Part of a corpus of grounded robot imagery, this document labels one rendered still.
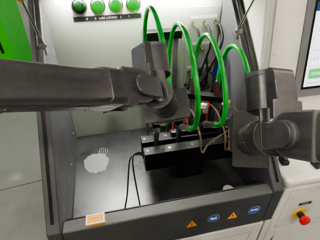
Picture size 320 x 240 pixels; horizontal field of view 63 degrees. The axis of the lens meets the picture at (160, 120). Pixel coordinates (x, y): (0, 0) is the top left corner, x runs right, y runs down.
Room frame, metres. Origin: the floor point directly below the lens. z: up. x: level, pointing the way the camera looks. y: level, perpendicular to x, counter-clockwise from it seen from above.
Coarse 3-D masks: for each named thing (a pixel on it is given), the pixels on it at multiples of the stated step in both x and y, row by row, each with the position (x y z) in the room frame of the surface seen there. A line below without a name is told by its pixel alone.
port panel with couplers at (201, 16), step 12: (192, 12) 0.99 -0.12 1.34; (204, 12) 1.00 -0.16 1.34; (216, 12) 1.01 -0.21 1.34; (192, 24) 0.97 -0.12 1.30; (204, 24) 0.98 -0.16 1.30; (216, 24) 0.99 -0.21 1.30; (192, 36) 0.99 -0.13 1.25; (216, 36) 1.02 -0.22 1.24; (204, 48) 0.99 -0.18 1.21; (204, 72) 1.01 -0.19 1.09
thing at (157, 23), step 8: (152, 8) 0.70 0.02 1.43; (144, 16) 0.81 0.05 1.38; (152, 16) 0.67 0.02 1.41; (144, 24) 0.83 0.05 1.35; (160, 24) 0.63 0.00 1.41; (144, 32) 0.84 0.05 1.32; (160, 32) 0.61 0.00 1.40; (144, 40) 0.85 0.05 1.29; (160, 40) 0.59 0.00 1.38; (168, 56) 0.56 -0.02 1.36; (168, 80) 0.52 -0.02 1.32
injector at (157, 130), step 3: (153, 126) 0.67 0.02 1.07; (156, 126) 0.67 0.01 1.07; (159, 126) 0.67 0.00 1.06; (153, 129) 0.67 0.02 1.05; (156, 129) 0.65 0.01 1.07; (159, 129) 0.65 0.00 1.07; (153, 132) 0.68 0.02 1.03; (156, 132) 0.67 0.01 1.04; (153, 135) 0.68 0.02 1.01; (156, 135) 0.67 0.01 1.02; (156, 138) 0.67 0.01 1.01; (156, 141) 0.67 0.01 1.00; (156, 144) 0.67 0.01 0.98
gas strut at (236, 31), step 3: (252, 0) 0.83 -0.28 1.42; (252, 3) 0.83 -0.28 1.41; (249, 6) 0.84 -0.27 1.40; (249, 9) 0.84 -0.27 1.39; (246, 12) 0.85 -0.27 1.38; (246, 15) 0.85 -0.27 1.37; (243, 18) 0.85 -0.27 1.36; (243, 21) 0.86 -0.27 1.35; (240, 24) 0.86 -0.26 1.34; (240, 27) 0.87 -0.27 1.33; (234, 30) 0.89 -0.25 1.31; (237, 30) 0.87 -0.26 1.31; (240, 30) 0.87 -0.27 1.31; (234, 33) 0.89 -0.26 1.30; (237, 33) 0.87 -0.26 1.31; (234, 36) 0.88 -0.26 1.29; (237, 36) 0.87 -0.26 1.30
